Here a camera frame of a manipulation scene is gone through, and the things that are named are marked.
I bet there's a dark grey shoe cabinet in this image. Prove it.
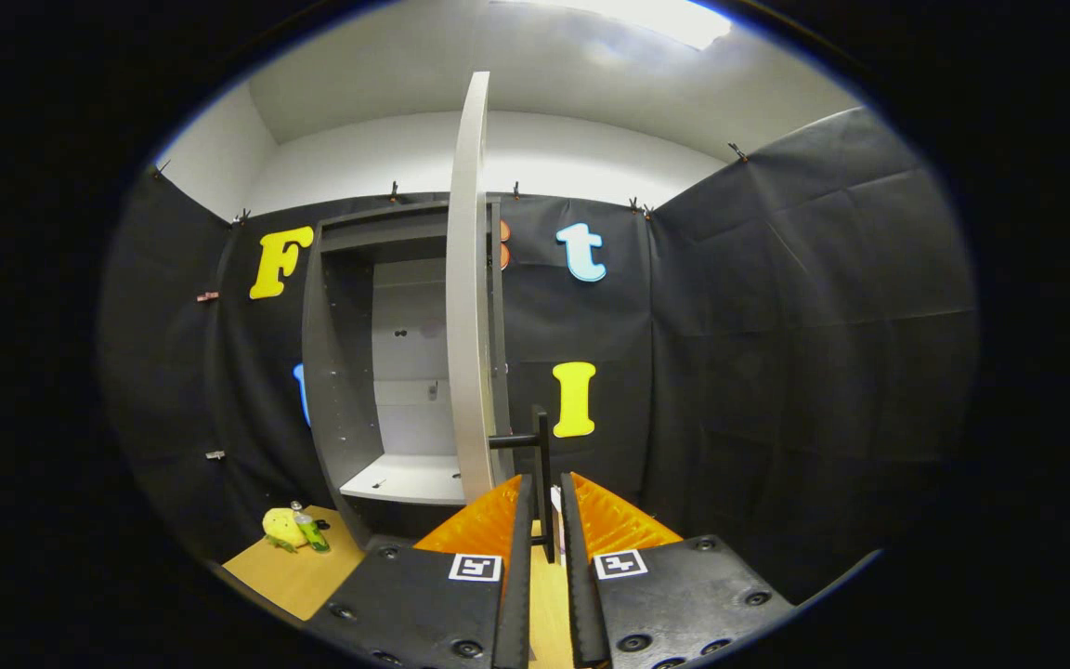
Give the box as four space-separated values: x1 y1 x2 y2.
301 193 517 551

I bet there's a beige shoe cabinet door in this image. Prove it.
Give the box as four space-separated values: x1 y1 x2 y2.
445 72 502 507

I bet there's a yellow plush toy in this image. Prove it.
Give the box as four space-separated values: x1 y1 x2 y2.
262 507 308 554

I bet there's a green plastic bottle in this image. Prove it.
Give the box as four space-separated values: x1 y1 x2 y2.
291 502 332 554

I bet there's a black door handle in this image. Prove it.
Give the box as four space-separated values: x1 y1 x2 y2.
489 406 556 564

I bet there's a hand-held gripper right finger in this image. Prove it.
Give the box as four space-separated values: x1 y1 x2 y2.
559 471 795 669

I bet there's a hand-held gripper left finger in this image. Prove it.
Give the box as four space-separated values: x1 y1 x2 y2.
303 474 535 669

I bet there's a black backdrop cloth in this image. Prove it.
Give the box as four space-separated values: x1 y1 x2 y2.
98 107 979 605

